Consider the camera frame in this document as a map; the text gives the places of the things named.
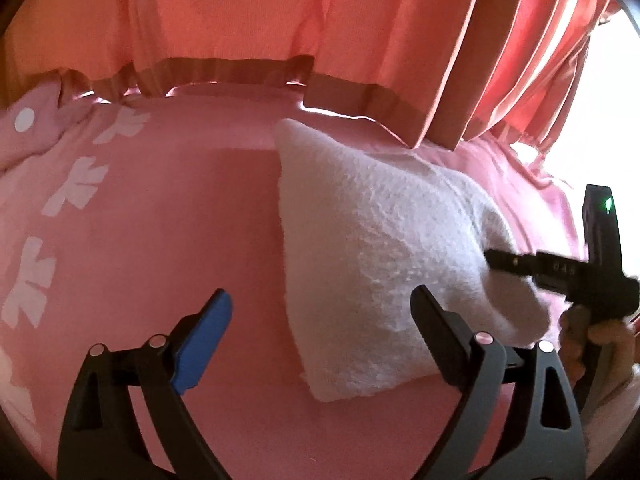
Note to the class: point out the cream sweater with black hearts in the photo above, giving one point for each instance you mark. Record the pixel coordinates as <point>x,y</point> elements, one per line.
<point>360,232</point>

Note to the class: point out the pink pillow with white dot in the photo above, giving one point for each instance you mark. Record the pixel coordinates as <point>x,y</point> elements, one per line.
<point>31,125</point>

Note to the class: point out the orange-pink curtain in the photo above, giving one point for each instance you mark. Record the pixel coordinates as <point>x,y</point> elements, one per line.
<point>443,71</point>

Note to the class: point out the pink fleece blanket with bows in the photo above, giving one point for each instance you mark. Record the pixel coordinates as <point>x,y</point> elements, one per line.
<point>130,222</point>

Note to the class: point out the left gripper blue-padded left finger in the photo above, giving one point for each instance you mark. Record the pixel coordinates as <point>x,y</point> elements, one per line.
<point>101,437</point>

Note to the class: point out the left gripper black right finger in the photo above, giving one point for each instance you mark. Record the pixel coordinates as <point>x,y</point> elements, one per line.
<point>516,417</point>

